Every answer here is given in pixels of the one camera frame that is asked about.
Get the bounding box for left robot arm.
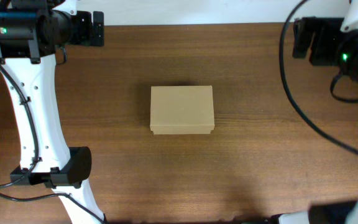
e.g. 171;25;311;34
0;0;106;223

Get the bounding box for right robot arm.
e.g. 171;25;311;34
268;1;358;223

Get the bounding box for cardboard box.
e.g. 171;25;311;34
150;86;215;135

